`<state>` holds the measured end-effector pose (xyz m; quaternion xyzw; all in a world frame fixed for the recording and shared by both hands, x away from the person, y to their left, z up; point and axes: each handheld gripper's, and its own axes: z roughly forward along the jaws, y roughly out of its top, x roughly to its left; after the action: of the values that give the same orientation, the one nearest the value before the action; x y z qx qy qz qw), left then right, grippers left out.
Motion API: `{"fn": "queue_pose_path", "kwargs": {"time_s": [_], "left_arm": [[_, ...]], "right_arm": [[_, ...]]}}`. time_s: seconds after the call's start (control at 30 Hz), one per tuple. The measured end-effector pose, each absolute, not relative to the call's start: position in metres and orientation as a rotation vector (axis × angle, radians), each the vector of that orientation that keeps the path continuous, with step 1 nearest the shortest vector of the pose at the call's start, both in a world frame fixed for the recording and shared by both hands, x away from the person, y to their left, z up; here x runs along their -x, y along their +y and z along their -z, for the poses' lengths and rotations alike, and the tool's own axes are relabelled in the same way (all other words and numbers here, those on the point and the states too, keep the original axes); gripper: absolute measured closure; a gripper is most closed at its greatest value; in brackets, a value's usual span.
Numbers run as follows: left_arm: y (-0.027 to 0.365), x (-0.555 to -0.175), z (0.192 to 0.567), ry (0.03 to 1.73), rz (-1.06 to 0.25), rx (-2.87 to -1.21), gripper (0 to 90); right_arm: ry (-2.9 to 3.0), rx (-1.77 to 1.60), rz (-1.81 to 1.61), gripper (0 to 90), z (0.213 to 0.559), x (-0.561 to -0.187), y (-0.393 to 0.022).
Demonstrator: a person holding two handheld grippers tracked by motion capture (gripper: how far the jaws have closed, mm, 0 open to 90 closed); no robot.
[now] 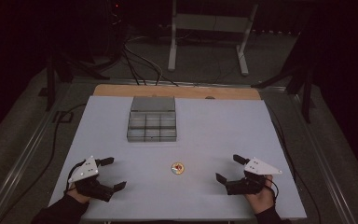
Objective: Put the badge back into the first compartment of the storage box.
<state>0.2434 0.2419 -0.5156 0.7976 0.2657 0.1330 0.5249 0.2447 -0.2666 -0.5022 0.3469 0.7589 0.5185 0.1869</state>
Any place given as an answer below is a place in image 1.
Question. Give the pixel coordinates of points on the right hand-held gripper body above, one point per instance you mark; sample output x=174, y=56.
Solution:
x=248, y=185

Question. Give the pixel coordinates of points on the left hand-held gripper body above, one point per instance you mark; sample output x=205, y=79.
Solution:
x=88, y=184

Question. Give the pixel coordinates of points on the person's left hand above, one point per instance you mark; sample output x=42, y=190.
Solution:
x=76, y=196

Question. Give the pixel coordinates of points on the person's right hand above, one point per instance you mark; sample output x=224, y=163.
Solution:
x=261, y=202

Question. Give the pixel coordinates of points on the small round orange badge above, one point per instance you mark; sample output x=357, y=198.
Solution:
x=177, y=168

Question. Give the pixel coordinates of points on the white table sheet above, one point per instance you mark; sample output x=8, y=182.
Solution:
x=199, y=133

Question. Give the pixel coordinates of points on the clear plastic compartment box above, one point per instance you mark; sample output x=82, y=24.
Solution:
x=152, y=119

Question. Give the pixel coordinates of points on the black tripod stand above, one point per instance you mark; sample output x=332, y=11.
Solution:
x=306, y=93
x=51, y=81

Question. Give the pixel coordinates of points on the white metal stand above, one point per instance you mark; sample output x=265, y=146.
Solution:
x=209, y=23

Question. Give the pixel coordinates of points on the dark equipment with red light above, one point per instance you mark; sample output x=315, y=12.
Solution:
x=113, y=18

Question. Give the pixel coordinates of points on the aluminium floor rail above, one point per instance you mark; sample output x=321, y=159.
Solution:
x=320, y=155
x=18, y=161

